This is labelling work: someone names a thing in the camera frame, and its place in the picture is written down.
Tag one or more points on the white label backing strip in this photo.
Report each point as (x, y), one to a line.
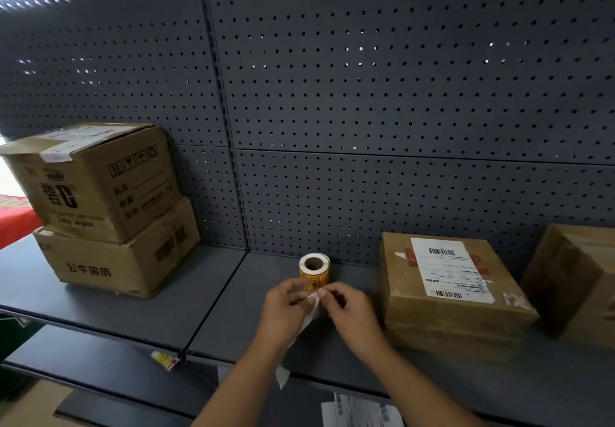
(310, 314)

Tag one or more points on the flat cardboard box black print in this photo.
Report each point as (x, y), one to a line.
(120, 261)

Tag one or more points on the cardboard box with handling symbols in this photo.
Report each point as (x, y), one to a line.
(91, 186)

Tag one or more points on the person's right forearm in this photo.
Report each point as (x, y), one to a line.
(413, 388)

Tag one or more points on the red patterned cloth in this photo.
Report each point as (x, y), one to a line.
(14, 222)

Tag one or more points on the plain taped cardboard box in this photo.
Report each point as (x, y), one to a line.
(571, 282)

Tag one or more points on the white barcode paper sheet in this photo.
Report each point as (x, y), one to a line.
(360, 412)

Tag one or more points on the small white paper scrap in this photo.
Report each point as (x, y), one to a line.
(282, 376)

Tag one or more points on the yellow red shelf edge sticker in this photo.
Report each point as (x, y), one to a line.
(166, 360)

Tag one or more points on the person's left thumb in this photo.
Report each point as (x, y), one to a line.
(303, 300)

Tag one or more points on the person's right thumb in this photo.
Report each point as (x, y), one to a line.
(338, 301)

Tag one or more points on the person's left forearm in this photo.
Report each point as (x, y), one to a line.
(240, 388)

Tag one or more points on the cardboard box with shipping label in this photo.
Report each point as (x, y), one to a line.
(447, 292)

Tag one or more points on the person's right hand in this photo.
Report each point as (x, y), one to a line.
(358, 318)

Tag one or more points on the yellow red sticker roll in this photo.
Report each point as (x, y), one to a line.
(314, 270)

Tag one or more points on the dark grey pegboard panel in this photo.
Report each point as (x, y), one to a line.
(211, 196)
(408, 57)
(365, 201)
(105, 66)

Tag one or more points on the person's left hand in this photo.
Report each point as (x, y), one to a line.
(281, 314)

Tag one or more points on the dark grey metal shelf board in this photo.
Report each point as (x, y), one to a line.
(115, 378)
(480, 388)
(153, 306)

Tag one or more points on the dark grey slotted upright post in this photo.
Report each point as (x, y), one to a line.
(226, 119)

